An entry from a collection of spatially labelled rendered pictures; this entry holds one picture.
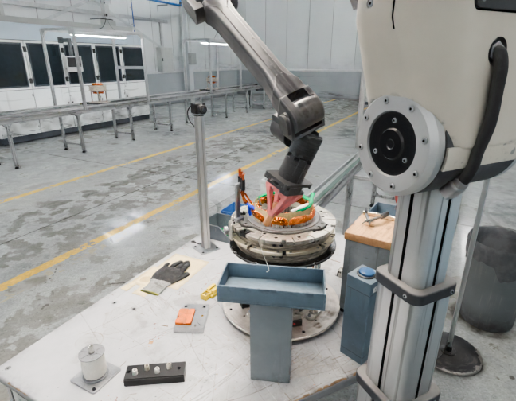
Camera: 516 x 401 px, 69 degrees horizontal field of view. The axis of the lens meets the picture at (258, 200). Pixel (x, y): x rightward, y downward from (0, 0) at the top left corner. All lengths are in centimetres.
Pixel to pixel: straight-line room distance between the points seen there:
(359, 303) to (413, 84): 62
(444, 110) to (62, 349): 112
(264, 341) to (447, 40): 74
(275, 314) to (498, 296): 188
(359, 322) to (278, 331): 23
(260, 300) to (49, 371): 61
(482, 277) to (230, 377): 184
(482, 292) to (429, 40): 221
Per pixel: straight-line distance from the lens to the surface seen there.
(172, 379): 107
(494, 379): 247
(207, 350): 114
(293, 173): 78
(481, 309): 269
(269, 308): 91
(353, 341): 110
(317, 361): 111
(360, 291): 100
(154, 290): 139
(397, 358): 80
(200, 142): 147
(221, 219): 181
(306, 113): 72
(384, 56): 58
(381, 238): 114
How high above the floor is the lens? 155
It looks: 21 degrees down
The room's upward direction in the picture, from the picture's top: straight up
